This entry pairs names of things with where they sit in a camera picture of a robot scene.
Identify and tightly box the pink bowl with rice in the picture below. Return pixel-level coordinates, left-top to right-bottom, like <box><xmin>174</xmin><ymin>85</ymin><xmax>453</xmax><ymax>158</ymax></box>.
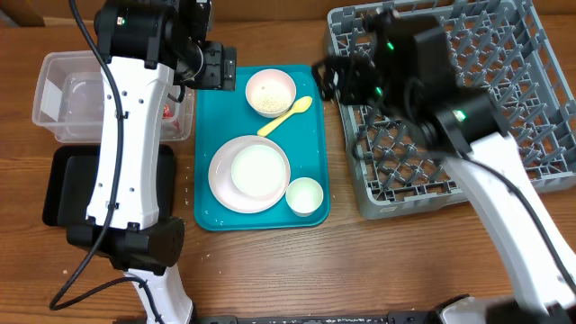
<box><xmin>245</xmin><ymin>68</ymin><xmax>296</xmax><ymax>118</ymax></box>

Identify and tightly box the red snack wrapper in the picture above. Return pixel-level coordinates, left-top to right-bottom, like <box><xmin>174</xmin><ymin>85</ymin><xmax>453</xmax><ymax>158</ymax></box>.
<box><xmin>163</xmin><ymin>103</ymin><xmax>177</xmax><ymax>122</ymax></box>

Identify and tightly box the white bowl with walnut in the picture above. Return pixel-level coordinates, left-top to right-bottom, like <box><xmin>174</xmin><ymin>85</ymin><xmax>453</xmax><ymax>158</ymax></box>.
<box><xmin>231</xmin><ymin>145</ymin><xmax>286</xmax><ymax>198</ymax></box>

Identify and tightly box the white paper cup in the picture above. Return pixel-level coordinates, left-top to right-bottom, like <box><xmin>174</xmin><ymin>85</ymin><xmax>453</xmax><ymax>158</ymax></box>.
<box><xmin>285</xmin><ymin>177</ymin><xmax>324</xmax><ymax>217</ymax></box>

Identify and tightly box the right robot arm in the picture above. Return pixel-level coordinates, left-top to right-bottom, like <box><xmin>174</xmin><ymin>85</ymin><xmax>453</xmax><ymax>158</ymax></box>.
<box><xmin>312</xmin><ymin>9</ymin><xmax>575</xmax><ymax>323</ymax></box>

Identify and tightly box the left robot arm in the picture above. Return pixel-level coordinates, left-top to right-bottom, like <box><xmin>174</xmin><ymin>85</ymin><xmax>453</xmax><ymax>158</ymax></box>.
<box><xmin>67</xmin><ymin>0</ymin><xmax>237</xmax><ymax>323</ymax></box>

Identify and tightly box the grey dishwasher rack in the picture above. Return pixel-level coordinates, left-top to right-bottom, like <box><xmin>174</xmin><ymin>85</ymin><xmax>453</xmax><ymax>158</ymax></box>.
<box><xmin>325</xmin><ymin>0</ymin><xmax>575</xmax><ymax>220</ymax></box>

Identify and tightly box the yellow plastic spoon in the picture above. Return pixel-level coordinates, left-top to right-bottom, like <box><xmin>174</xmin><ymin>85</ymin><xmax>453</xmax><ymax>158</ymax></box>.
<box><xmin>256</xmin><ymin>96</ymin><xmax>313</xmax><ymax>137</ymax></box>

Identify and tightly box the teal serving tray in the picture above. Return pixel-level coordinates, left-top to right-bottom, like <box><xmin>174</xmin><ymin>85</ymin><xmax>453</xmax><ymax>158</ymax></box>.
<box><xmin>193</xmin><ymin>65</ymin><xmax>330</xmax><ymax>231</ymax></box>

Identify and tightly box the pink round plate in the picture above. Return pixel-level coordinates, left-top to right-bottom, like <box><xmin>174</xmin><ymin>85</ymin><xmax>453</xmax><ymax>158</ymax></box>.
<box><xmin>208</xmin><ymin>135</ymin><xmax>291</xmax><ymax>213</ymax></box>

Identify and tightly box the clear plastic bin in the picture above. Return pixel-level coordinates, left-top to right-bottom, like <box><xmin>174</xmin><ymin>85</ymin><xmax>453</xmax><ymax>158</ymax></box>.
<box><xmin>32</xmin><ymin>51</ymin><xmax>196</xmax><ymax>150</ymax></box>

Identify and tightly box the black plastic tray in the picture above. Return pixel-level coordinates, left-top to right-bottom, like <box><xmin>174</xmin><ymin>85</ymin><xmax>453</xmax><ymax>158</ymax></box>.
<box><xmin>42</xmin><ymin>145</ymin><xmax>176</xmax><ymax>227</ymax></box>

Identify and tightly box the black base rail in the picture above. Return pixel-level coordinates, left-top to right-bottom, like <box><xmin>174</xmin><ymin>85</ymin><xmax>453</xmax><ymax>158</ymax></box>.
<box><xmin>192</xmin><ymin>294</ymin><xmax>469</xmax><ymax>324</ymax></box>

